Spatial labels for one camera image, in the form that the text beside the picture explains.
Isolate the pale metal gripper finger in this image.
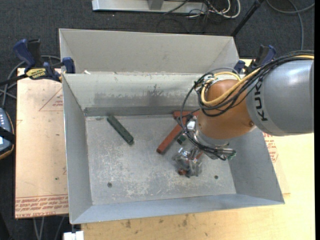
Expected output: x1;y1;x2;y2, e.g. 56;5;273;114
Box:
171;149;191;175
187;157;204;178

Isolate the grey metal bin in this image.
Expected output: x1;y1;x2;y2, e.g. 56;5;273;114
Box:
58;28;286;225

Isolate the dark green flat block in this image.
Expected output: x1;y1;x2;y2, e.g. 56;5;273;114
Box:
106;115;135;146

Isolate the brown cardboard board red print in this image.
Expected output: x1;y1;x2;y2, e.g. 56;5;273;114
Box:
14;67;292;220

